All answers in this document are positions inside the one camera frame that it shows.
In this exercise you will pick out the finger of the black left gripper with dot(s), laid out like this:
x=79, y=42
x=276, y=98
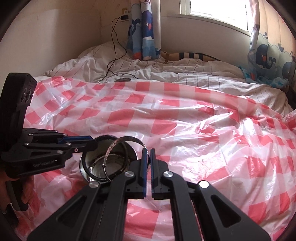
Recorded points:
x=75, y=139
x=82, y=146

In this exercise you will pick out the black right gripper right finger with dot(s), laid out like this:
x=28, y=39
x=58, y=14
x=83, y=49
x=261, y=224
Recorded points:
x=200, y=211

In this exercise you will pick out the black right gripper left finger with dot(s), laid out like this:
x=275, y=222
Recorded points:
x=98, y=211

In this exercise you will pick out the round metal tin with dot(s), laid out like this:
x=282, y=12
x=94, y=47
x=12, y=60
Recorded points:
x=93, y=166

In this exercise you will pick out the person's left hand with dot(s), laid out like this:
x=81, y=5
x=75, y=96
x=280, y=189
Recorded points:
x=27, y=194

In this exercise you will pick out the pink checkered plastic sheet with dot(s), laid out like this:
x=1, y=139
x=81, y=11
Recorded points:
x=243, y=147

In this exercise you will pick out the white striped duvet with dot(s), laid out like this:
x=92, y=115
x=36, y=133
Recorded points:
x=107, y=63

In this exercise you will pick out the left whale print curtain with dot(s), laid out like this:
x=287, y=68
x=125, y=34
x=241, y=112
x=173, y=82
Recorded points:
x=144, y=33

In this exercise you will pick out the whale print curtain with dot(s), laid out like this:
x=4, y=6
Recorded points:
x=271, y=56
x=144, y=33

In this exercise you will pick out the striped plush toy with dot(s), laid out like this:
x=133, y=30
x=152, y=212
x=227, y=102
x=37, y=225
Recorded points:
x=187, y=55

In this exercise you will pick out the right whale print curtain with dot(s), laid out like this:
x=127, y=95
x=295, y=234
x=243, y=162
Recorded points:
x=271, y=56

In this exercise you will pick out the window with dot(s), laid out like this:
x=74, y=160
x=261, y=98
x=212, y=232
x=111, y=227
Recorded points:
x=212, y=15

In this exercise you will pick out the black wall charger plug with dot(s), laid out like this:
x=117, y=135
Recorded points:
x=124, y=17

